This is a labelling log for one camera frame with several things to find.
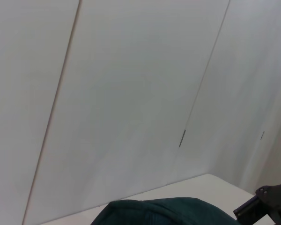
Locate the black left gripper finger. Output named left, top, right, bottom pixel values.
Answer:
left=233, top=180, right=281, bottom=225

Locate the dark teal zipper bag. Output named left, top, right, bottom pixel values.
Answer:
left=90, top=196, right=239, bottom=225

